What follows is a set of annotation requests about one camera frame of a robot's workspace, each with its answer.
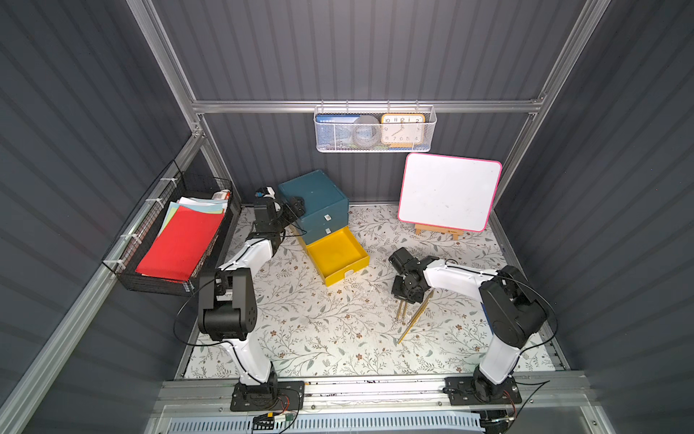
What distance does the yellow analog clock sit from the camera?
89 cm

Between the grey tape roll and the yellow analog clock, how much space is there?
0.03m

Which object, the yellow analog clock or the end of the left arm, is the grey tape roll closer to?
the yellow analog clock

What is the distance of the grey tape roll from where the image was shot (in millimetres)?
875
